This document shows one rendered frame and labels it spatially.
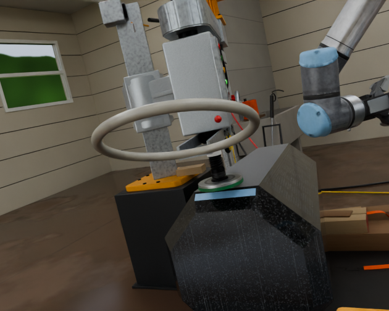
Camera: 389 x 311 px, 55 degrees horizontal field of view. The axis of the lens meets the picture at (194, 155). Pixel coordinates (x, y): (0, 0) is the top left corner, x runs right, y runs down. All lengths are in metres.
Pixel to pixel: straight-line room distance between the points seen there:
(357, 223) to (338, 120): 1.90
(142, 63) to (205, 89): 1.19
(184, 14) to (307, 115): 0.84
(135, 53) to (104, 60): 6.63
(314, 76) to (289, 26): 6.24
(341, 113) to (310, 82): 0.11
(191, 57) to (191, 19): 0.15
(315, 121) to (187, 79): 0.81
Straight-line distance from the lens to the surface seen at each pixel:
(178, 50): 1.66
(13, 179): 8.13
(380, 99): 1.11
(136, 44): 2.79
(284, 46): 7.21
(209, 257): 1.91
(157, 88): 2.62
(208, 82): 1.63
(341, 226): 2.87
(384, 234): 2.87
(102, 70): 9.46
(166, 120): 2.71
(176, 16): 1.65
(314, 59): 0.97
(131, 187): 2.79
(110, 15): 2.75
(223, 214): 1.78
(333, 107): 0.98
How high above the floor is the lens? 1.29
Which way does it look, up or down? 8 degrees down
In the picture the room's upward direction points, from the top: 13 degrees counter-clockwise
